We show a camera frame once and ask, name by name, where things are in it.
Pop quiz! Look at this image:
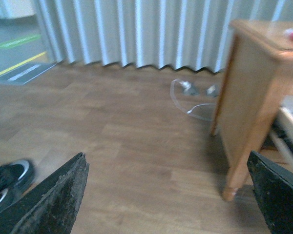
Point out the wooden drawer with knob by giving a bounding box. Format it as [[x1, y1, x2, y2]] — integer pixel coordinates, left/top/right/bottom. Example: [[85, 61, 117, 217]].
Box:
[[269, 96, 293, 172]]

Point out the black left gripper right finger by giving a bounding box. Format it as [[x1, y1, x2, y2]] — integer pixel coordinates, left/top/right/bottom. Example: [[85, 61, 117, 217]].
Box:
[[247, 151, 293, 234]]

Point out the dark floor mat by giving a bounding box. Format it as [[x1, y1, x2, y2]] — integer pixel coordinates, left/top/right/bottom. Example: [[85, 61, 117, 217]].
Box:
[[0, 62, 56, 86]]

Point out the white cable on floor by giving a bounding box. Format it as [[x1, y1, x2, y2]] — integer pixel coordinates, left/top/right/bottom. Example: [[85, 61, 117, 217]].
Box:
[[170, 78, 219, 122]]

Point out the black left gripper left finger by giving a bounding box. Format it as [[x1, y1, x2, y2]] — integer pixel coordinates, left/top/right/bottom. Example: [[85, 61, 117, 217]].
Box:
[[0, 153, 89, 234]]

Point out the wooden nightstand cabinet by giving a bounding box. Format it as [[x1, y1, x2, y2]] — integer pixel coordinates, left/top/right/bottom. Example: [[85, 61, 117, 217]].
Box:
[[210, 19, 293, 202]]

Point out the grey pleated curtain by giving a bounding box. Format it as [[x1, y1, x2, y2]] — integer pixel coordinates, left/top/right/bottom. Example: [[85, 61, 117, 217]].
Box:
[[33, 0, 293, 72]]

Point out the black and white shoe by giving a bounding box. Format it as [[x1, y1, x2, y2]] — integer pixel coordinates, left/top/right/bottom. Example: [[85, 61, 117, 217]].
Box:
[[0, 158, 36, 213]]

